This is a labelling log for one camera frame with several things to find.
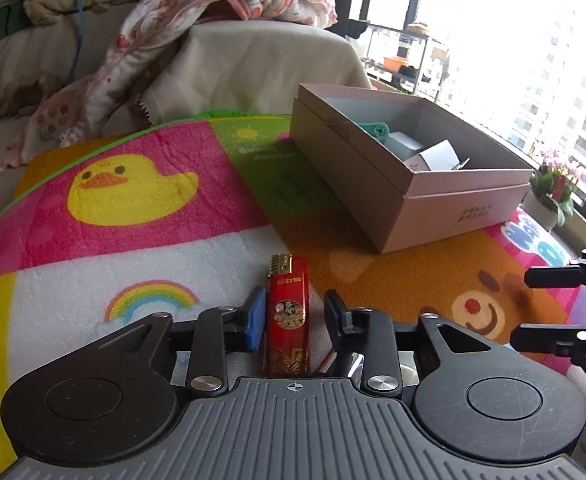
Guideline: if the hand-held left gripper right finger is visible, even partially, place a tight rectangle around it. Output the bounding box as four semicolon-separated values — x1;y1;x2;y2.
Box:
324;290;511;397

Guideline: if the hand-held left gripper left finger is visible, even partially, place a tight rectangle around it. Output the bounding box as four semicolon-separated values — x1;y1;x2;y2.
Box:
90;286;267;397

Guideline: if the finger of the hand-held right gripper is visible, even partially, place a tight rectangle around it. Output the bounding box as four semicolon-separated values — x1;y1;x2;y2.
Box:
510;324;586;396
524;249;586;293

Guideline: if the red lighter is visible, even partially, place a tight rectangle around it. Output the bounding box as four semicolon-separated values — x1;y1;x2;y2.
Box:
262;254;310;377

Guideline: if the pink cardboard box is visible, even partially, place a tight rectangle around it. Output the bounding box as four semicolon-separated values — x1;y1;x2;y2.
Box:
290;83;534;254

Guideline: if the white product box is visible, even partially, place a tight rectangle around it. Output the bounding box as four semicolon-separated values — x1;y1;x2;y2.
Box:
405;141;461;172

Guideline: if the teal plastic clip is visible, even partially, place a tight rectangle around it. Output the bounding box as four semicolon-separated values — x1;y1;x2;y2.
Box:
357;121;390;140

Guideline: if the potted plant white pot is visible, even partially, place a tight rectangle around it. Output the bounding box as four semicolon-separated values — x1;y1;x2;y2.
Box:
520;146;586;233

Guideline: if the colourful cartoon play mat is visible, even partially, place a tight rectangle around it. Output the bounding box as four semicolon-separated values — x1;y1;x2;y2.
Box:
0;107;586;480

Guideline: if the metal storage rack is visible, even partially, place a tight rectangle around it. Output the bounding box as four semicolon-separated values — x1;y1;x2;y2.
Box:
363;20;450;97

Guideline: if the beige covered sofa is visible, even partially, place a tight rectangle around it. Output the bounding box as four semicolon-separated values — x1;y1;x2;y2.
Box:
0;0;374;187

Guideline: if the brown plush toy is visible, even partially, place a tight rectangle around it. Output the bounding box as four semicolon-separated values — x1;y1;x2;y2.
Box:
0;72;64;117

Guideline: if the pink printed blanket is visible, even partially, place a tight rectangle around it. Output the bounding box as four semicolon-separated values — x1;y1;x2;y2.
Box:
0;0;339;171

